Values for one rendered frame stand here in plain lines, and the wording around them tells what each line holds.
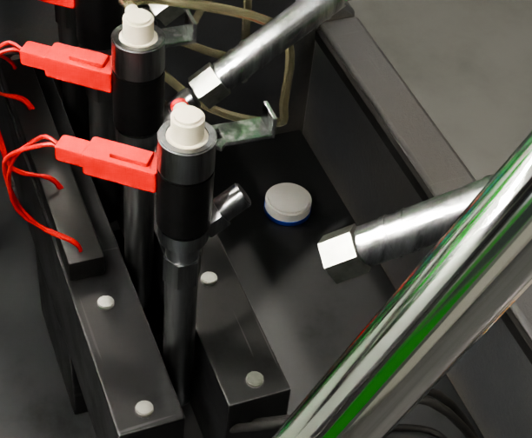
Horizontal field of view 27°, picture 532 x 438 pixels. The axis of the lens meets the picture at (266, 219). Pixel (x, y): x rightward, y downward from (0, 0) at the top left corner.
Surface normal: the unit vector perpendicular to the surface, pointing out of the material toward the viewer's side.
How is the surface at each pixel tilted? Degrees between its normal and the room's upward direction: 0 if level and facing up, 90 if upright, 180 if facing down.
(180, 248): 90
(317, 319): 0
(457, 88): 0
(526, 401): 90
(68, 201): 0
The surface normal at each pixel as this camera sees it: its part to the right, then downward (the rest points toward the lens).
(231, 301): 0.08, -0.70
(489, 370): -0.93, 0.21
